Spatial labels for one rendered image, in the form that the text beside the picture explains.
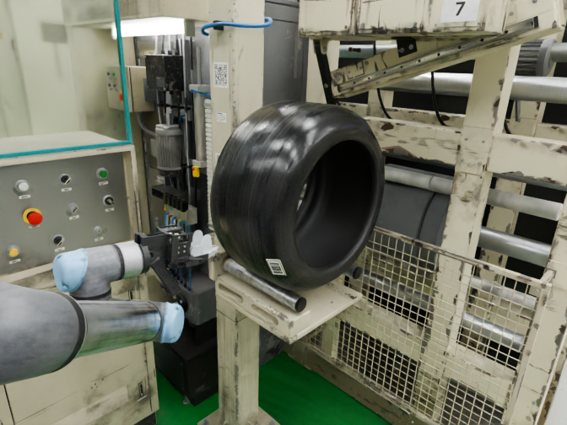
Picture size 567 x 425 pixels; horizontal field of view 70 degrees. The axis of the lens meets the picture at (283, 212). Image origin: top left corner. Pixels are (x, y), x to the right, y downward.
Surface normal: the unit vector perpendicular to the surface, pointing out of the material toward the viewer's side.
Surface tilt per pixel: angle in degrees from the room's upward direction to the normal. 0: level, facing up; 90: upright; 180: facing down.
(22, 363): 100
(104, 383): 89
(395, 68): 90
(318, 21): 90
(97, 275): 85
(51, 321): 64
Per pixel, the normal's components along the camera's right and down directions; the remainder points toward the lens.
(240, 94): 0.71, 0.26
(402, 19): -0.70, 0.22
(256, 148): -0.53, -0.41
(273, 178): 0.03, 0.01
